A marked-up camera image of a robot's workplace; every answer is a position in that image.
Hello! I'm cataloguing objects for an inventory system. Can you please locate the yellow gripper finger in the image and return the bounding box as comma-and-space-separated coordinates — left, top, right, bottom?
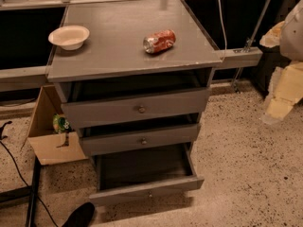
259, 21, 285, 48
260, 61, 303, 125

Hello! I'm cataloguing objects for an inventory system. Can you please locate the red coke can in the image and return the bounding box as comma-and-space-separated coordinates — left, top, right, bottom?
143, 29, 176, 54

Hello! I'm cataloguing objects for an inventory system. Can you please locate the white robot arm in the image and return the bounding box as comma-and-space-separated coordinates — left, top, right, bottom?
259, 0, 303, 125

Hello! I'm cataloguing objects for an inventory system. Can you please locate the grey drawer cabinet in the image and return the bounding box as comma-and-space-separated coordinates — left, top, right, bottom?
46, 0, 223, 163

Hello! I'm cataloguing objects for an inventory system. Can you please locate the grey top drawer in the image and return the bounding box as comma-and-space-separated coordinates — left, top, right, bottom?
62, 89, 210, 129

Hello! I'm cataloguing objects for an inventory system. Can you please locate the grey drawer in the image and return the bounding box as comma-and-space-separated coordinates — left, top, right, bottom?
89, 143, 204, 206
80, 124, 200, 156
62, 89, 210, 129

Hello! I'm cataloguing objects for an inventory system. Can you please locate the grey bottom drawer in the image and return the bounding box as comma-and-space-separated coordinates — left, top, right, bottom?
89, 143, 204, 206

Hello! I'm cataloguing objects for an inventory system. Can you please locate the grey middle drawer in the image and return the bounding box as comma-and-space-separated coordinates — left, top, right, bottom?
80, 124, 200, 156

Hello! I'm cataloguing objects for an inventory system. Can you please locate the metal diagonal rod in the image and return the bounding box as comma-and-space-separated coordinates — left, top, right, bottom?
231, 0, 271, 93

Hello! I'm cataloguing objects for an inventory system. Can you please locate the white bowl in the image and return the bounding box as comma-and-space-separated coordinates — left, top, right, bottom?
48, 26, 90, 50

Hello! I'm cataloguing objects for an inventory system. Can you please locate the black shoe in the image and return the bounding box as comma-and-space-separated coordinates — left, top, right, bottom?
62, 202, 95, 227

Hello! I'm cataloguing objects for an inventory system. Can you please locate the cardboard box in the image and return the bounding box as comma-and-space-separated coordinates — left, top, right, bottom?
27, 84, 86, 166

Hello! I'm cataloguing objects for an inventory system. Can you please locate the white hanging cable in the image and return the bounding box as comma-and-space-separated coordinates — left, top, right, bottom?
204, 0, 228, 61

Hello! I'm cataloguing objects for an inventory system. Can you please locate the black floor cable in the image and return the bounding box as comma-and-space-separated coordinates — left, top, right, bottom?
0, 120, 60, 227

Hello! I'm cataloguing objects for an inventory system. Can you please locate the black floor frame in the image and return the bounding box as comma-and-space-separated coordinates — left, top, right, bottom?
0, 158, 41, 227

